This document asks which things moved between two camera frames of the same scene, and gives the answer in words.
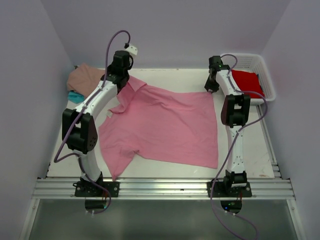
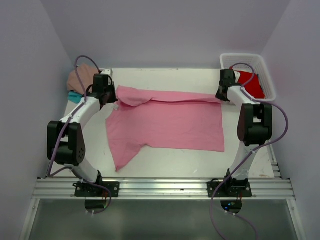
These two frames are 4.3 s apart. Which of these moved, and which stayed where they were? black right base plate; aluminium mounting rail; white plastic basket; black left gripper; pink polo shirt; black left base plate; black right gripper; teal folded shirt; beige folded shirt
Moved: pink polo shirt; black right gripper; black left gripper
Stayed: beige folded shirt; black right base plate; black left base plate; aluminium mounting rail; teal folded shirt; white plastic basket
